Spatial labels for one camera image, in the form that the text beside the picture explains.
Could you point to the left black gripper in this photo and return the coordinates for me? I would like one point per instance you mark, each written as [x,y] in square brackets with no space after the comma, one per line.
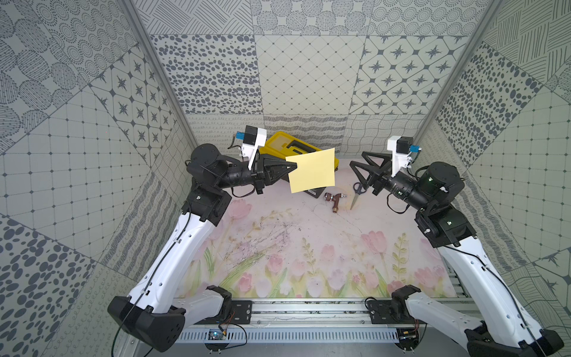
[259,174]

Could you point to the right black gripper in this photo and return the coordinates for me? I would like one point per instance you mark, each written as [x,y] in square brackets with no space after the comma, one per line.
[379,181]

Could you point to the yellow square paper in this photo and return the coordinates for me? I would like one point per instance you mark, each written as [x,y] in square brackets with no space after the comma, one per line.
[314,170]

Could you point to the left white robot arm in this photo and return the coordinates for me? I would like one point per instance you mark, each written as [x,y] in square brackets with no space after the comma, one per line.
[213,174]

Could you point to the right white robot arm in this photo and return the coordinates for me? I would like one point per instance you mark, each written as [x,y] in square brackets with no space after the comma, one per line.
[505,328]

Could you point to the yellow black toolbox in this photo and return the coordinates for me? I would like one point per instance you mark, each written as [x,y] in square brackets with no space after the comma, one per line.
[282,145]

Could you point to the brown brass water tap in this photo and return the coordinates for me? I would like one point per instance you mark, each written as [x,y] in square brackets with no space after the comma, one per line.
[335,199]

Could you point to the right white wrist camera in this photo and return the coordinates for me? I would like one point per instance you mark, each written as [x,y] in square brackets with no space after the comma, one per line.
[402,148]

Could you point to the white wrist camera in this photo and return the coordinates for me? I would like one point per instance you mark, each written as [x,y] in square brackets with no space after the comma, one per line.
[252,139]
[402,148]

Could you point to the blue handled scissors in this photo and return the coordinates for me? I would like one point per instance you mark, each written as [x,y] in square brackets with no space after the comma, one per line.
[357,192]

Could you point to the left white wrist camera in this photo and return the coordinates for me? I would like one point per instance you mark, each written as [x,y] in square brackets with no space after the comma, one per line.
[252,139]

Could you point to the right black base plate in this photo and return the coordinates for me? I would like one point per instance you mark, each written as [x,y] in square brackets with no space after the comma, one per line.
[381,312]

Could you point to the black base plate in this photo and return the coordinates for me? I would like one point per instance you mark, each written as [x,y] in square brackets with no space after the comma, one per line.
[381,312]
[239,312]

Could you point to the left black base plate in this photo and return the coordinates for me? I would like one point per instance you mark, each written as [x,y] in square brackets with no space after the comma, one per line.
[239,312]

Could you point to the aluminium mounting rail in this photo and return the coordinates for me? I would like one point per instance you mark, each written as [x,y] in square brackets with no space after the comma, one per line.
[308,314]

